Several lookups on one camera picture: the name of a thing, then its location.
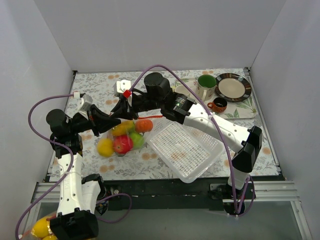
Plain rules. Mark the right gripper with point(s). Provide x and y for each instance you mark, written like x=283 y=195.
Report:
x=128 y=108

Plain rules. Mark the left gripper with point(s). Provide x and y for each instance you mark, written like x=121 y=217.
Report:
x=93 y=120

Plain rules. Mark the zip bag of fake fruit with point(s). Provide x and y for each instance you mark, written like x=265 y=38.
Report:
x=126 y=137

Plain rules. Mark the white plastic basket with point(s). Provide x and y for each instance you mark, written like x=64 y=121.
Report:
x=188 y=152

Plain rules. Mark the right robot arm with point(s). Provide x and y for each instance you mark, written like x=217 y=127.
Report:
x=246 y=143

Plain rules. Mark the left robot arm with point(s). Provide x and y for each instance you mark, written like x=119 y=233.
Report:
x=75 y=217

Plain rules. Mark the cream mug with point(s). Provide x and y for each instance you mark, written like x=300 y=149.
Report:
x=181 y=89

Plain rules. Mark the floral table mat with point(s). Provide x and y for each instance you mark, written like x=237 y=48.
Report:
x=145 y=163

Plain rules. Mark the green inside floral mug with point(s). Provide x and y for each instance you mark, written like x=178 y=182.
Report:
x=205 y=87

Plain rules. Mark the small brown cup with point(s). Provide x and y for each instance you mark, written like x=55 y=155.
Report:
x=218 y=105

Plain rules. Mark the striped rim plate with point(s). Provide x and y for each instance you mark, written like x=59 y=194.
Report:
x=233 y=87

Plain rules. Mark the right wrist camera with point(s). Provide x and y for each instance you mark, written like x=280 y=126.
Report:
x=122 y=89

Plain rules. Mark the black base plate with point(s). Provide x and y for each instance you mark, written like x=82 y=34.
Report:
x=212 y=193

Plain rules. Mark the aluminium front rail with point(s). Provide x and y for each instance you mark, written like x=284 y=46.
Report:
x=265 y=191

